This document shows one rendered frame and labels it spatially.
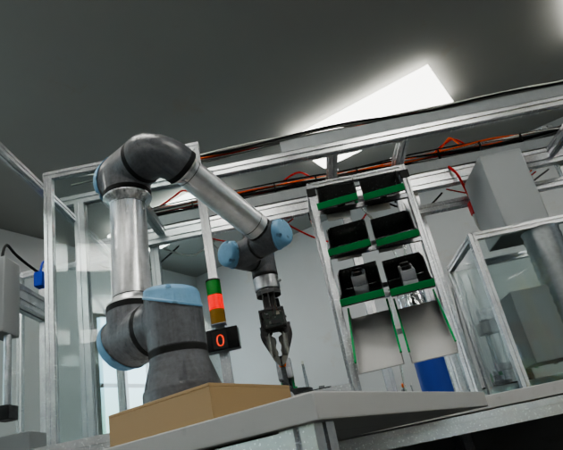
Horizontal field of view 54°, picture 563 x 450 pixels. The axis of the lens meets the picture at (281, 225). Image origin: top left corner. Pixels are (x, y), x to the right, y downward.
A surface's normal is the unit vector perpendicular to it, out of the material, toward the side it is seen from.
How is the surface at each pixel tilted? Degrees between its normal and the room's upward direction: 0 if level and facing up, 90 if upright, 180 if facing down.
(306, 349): 90
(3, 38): 180
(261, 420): 90
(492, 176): 90
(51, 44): 180
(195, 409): 90
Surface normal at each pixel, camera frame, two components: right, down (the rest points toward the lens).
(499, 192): -0.07, -0.40
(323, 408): 0.81, -0.37
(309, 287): -0.55, -0.25
